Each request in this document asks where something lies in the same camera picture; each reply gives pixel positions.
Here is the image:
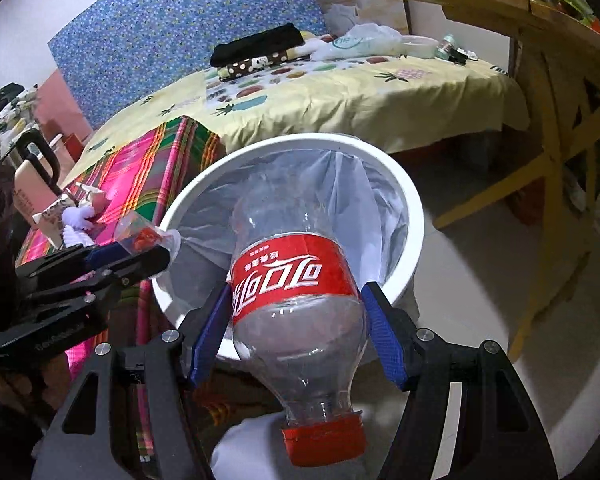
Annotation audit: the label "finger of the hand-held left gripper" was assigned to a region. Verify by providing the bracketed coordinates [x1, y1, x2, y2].
[27, 246, 172, 311]
[15, 242, 131, 286]

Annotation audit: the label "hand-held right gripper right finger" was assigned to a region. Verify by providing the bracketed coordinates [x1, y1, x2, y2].
[361, 281, 561, 480]

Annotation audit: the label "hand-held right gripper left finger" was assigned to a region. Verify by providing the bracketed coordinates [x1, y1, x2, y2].
[32, 282, 233, 480]

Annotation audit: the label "clear plastic wrapper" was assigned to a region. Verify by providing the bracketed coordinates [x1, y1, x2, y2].
[114, 211, 181, 256]

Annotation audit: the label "white foam fruit net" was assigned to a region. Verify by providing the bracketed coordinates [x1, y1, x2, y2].
[60, 202, 101, 233]

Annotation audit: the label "beige paper carton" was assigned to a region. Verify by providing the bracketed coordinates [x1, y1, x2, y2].
[72, 182, 106, 211]

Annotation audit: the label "clear plastic cola bottle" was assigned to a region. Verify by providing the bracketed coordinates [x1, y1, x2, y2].
[228, 175, 371, 466]

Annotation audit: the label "white round trash bin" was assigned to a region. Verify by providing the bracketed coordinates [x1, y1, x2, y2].
[151, 132, 425, 366]

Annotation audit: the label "clear plastic bin liner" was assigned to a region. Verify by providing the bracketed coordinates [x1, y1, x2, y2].
[155, 150, 411, 311]

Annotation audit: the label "cream electric kettle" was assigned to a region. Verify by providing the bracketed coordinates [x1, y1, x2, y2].
[12, 129, 63, 221]

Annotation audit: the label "pink green plaid tablecloth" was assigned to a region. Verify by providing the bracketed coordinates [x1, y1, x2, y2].
[15, 115, 241, 476]

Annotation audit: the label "light striped trousers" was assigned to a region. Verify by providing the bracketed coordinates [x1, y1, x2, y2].
[210, 410, 301, 480]

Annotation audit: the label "pineapple print bedding pile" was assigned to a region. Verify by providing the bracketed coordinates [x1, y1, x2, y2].
[0, 87, 41, 161]

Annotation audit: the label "black bag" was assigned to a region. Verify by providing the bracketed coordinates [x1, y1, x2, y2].
[0, 82, 26, 126]

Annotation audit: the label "fruit print cloth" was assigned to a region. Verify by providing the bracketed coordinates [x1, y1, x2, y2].
[202, 55, 406, 116]

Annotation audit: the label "brown polka dot pillow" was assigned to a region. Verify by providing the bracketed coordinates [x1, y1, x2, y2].
[217, 50, 301, 81]

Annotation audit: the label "blue floral headboard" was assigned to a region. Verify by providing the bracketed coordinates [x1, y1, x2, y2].
[47, 0, 331, 131]

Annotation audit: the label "black folded clothes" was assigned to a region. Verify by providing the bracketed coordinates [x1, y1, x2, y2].
[210, 22, 303, 67]

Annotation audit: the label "yellow pineapple bed sheet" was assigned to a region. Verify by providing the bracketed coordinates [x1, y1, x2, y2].
[62, 52, 531, 186]

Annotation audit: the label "small glass jar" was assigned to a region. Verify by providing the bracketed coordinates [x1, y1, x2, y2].
[434, 34, 478, 65]

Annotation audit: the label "white plastic bag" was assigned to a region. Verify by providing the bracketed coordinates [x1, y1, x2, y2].
[310, 22, 406, 61]

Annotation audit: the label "wooden folding table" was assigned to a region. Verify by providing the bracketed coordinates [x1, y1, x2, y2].
[342, 0, 600, 361]

